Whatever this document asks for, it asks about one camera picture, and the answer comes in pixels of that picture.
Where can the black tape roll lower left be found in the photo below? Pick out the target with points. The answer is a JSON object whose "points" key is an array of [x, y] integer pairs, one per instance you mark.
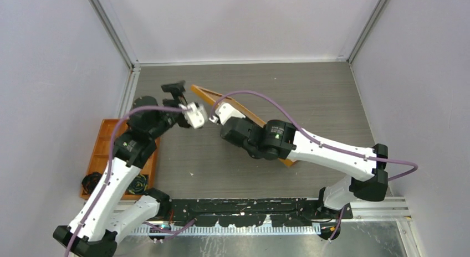
{"points": [[90, 181]]}

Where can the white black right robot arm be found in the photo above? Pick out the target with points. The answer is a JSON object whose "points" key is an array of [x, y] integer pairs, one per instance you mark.
{"points": [[365, 179]]}

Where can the orange wooden picture frame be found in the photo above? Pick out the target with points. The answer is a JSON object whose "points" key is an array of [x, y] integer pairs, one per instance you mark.
{"points": [[210, 97]]}

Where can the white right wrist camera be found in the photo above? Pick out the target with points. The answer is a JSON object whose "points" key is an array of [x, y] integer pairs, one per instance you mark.
{"points": [[223, 112]]}

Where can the dark striped tape roll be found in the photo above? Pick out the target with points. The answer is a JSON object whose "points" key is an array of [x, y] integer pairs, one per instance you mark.
{"points": [[138, 185]]}

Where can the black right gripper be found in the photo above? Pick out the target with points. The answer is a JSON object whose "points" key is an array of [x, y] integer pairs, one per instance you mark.
{"points": [[245, 120]]}

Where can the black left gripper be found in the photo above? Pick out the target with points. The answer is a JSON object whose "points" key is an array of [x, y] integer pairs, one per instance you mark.
{"points": [[177, 91]]}

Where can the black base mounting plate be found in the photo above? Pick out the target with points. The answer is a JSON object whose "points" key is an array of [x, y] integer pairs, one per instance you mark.
{"points": [[282, 212]]}

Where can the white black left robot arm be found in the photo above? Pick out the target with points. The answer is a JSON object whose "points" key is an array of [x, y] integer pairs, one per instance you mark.
{"points": [[93, 232]]}

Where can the orange compartment tray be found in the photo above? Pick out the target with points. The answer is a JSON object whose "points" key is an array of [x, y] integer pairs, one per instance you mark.
{"points": [[99, 158]]}

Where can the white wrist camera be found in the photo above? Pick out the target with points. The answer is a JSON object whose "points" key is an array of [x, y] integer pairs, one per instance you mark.
{"points": [[193, 116], [223, 112]]}

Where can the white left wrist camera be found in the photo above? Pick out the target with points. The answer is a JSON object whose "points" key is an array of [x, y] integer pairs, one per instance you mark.
{"points": [[193, 116]]}

